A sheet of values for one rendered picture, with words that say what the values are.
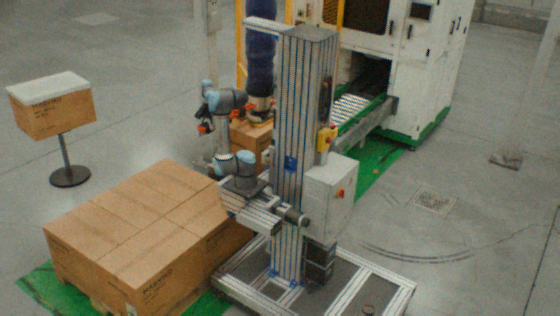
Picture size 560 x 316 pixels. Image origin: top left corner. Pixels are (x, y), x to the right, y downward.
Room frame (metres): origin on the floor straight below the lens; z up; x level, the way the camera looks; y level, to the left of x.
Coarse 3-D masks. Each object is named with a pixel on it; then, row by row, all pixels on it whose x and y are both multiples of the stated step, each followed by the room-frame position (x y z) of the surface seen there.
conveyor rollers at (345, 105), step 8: (344, 96) 5.08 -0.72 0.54; (352, 96) 5.10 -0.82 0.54; (336, 104) 4.88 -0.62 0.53; (344, 104) 4.86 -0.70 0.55; (352, 104) 4.89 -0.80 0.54; (360, 104) 4.91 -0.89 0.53; (336, 112) 4.69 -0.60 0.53; (344, 112) 4.65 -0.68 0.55; (352, 112) 4.69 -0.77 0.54; (368, 112) 4.69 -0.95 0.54; (336, 120) 4.49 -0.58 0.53; (344, 120) 4.46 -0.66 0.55; (360, 120) 4.53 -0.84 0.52
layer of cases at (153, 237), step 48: (144, 192) 3.06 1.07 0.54; (192, 192) 3.09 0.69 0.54; (48, 240) 2.59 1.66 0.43; (96, 240) 2.48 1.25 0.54; (144, 240) 2.50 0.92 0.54; (192, 240) 2.52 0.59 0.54; (240, 240) 2.91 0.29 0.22; (96, 288) 2.31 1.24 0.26; (144, 288) 2.11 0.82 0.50; (192, 288) 2.44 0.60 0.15
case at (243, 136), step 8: (232, 120) 3.35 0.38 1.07; (248, 120) 3.36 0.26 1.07; (232, 128) 3.22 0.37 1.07; (240, 128) 3.22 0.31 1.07; (248, 128) 3.23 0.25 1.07; (256, 128) 3.23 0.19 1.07; (264, 128) 3.24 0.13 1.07; (232, 136) 3.21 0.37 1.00; (240, 136) 3.17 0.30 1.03; (248, 136) 3.12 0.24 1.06; (256, 136) 3.11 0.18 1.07; (264, 136) 3.17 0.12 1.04; (232, 144) 3.21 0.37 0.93; (240, 144) 3.17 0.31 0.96; (248, 144) 3.12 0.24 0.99; (256, 144) 3.09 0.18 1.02; (264, 144) 3.17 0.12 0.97; (256, 152) 3.09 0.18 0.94; (256, 160) 3.09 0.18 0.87; (256, 168) 3.09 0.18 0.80
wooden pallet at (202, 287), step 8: (248, 240) 2.99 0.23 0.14; (240, 248) 2.90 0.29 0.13; (232, 256) 2.82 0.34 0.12; (56, 272) 2.59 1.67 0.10; (64, 280) 2.56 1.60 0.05; (72, 280) 2.48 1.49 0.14; (208, 280) 2.58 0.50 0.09; (80, 288) 2.43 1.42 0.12; (200, 288) 2.51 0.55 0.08; (208, 288) 2.58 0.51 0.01; (184, 296) 2.37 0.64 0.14; (192, 296) 2.48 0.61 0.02; (96, 304) 2.33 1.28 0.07; (104, 304) 2.27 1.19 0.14; (176, 304) 2.31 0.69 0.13; (184, 304) 2.40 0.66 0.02; (104, 312) 2.29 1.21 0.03; (112, 312) 2.23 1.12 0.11; (168, 312) 2.32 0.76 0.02; (176, 312) 2.33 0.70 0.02
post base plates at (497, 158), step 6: (276, 84) 6.56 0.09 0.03; (498, 150) 4.77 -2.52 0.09; (504, 150) 4.73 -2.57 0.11; (492, 156) 4.72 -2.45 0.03; (498, 156) 4.72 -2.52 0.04; (510, 156) 4.64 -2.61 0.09; (516, 156) 4.65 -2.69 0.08; (492, 162) 4.62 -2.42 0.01; (498, 162) 4.59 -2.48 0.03; (504, 162) 4.59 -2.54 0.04; (510, 162) 4.60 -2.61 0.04; (516, 162) 4.60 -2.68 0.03; (510, 168) 4.51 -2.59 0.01; (516, 168) 4.48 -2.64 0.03
